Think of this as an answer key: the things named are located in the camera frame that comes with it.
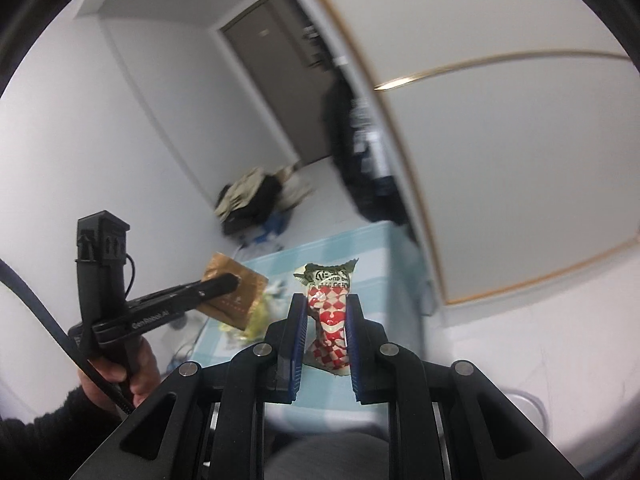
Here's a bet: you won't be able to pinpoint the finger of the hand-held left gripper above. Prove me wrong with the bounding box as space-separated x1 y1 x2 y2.
172 272 242 312

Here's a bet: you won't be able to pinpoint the green plaid cushion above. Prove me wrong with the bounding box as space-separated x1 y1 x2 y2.
192 220 437 441

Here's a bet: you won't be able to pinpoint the red checkered snack wrapper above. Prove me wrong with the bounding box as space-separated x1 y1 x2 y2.
292 257 360 376

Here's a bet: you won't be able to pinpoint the brown foil wrapper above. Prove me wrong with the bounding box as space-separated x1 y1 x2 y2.
199 252 269 332

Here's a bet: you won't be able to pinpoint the pile of bags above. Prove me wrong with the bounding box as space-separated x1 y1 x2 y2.
214 162 316 237

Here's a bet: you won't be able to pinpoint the yellow snack wrapper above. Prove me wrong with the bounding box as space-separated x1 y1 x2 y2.
220 290 282 347

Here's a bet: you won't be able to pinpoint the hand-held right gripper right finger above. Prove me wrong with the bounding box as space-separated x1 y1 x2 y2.
345 294 586 480

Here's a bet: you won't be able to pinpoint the person's left hand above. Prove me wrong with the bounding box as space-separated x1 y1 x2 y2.
77 337 162 413

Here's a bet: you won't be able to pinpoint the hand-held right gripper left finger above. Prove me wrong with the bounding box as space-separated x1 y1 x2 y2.
60 292 308 480

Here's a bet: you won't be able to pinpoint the hanging black jacket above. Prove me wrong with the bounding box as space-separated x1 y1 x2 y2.
320 77 410 226

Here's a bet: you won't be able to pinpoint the thick black cable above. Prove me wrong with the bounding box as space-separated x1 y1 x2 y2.
0 257 135 417

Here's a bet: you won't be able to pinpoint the person's left forearm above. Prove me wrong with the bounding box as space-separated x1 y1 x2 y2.
0 385 128 480

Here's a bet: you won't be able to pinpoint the blue items on floor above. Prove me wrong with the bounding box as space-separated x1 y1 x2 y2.
240 212 292 257

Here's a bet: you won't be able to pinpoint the brown door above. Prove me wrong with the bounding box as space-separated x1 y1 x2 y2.
219 0 342 167

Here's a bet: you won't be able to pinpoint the white wardrobe with gold trim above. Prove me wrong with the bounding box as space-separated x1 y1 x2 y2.
265 0 640 307

